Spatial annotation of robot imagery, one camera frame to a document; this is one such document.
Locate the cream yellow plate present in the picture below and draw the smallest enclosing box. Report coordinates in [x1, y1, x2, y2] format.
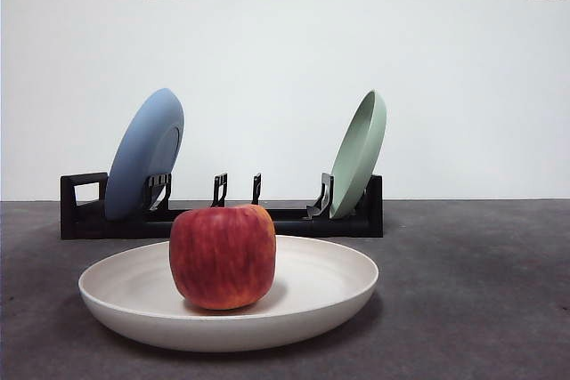
[78, 234, 380, 353]

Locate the black plate rack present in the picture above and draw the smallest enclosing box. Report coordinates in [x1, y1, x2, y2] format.
[60, 172, 384, 240]

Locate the red apple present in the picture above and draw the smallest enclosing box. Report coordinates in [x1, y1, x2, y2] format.
[168, 203, 277, 311]

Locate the green plate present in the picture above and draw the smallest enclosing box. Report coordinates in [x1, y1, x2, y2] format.
[330, 89, 387, 220]

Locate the blue plate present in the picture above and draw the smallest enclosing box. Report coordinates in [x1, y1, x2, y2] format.
[104, 87, 185, 222]

